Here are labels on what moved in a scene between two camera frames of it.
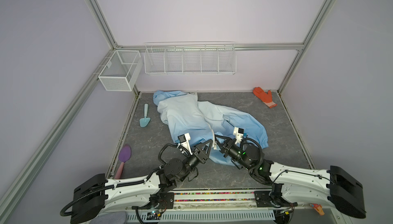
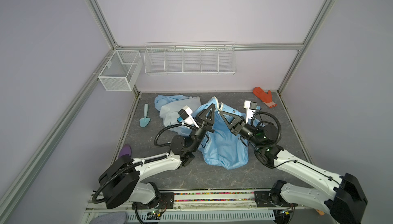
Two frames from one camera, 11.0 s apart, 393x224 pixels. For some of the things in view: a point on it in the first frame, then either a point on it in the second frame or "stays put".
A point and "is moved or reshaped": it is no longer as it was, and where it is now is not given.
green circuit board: x=153 y=216 stays put
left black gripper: x=199 y=154 to x=203 y=126
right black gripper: x=228 y=147 to x=239 y=127
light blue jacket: x=204 y=121 is moved or reshaped
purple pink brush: x=124 y=154 stays put
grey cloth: x=111 y=217 stays put
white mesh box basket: x=122 y=70 stays put
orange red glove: x=266 y=97 stays put
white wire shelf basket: x=190 y=58 stays put
